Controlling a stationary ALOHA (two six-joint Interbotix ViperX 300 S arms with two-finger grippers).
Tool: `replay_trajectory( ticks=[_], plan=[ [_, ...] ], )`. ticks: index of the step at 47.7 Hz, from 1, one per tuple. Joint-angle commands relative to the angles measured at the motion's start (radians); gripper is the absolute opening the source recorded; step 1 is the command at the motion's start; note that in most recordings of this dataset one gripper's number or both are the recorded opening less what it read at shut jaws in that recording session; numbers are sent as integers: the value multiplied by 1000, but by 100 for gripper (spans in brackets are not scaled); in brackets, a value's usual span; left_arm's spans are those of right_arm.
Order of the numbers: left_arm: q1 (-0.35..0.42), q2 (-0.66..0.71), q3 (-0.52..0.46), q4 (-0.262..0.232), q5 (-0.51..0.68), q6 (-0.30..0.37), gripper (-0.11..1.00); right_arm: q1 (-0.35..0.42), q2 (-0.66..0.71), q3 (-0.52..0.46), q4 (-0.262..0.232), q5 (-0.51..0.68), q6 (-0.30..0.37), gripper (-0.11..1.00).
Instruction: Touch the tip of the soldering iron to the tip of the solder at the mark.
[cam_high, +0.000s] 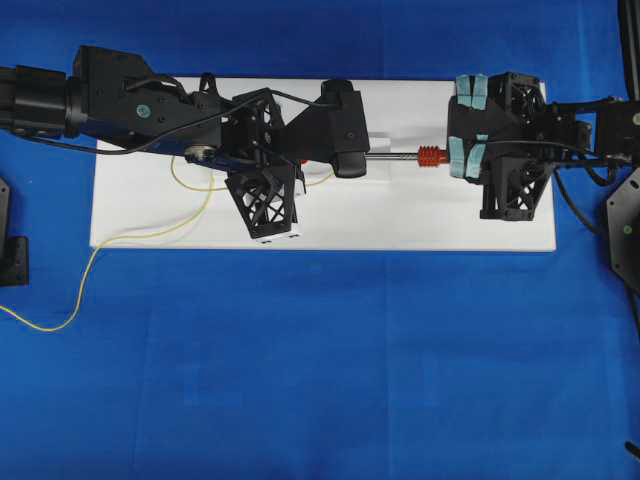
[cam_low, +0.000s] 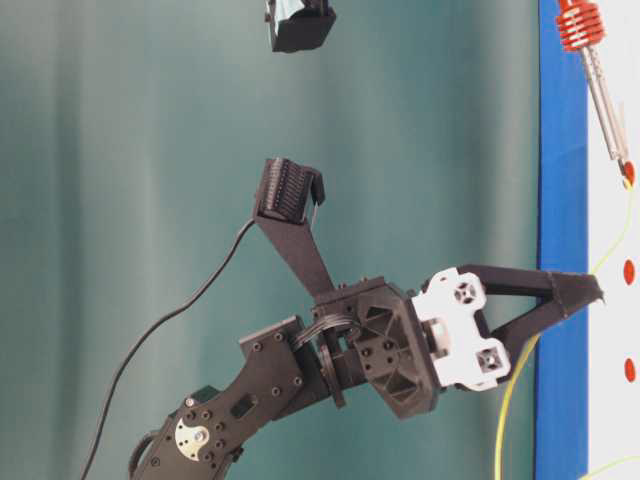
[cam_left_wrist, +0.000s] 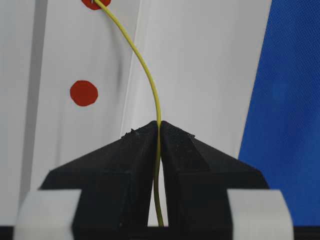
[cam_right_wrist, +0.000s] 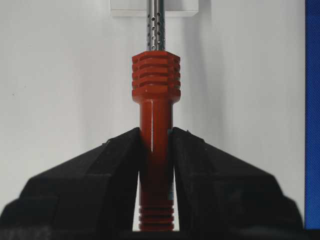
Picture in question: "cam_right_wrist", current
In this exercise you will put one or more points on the small raised white block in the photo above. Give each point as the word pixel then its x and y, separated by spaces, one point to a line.
pixel 138 8

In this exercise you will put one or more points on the large white foam board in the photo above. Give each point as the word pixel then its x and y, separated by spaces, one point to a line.
pixel 66 82

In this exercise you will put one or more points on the blue table cloth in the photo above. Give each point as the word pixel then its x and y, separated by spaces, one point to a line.
pixel 312 115

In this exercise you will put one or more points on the red handled soldering iron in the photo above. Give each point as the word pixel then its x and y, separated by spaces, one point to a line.
pixel 156 87

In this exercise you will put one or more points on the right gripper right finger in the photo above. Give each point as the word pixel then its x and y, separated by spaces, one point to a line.
pixel 221 197

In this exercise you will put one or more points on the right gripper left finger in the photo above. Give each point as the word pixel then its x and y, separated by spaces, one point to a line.
pixel 90 197

